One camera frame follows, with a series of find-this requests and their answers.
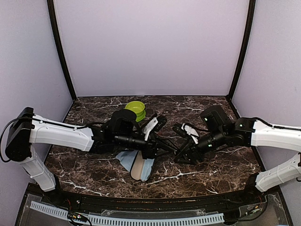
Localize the black frame post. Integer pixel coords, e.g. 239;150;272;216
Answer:
47;0;77;102
226;0;256;102

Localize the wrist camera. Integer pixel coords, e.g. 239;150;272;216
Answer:
142;113;167;141
172;123;199;144

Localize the green plastic bowl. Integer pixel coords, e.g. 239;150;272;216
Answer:
125;101;145;116

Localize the green plastic plate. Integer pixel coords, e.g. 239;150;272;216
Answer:
136;110;146;122

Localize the light blue cloth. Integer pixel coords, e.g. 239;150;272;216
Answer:
140;159;155;181
116;150;138;172

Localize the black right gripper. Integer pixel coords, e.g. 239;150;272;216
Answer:
174;128;227;165

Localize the white slotted cable duct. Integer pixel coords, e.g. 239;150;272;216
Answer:
30;201;225;226

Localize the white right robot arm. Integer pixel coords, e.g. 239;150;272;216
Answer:
173;105;301;204

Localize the left black frame post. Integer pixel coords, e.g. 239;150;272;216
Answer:
47;0;77;102

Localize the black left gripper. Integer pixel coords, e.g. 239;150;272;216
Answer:
115;133;173;160

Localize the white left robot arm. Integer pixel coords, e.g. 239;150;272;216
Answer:
4;107;177;205

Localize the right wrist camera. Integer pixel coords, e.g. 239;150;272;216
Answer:
172;123;199;144

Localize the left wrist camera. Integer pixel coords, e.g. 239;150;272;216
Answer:
142;113;167;141

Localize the right black frame post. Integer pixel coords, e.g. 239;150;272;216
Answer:
226;0;256;102

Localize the black checkered glasses case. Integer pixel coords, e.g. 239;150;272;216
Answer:
130;151;155;182

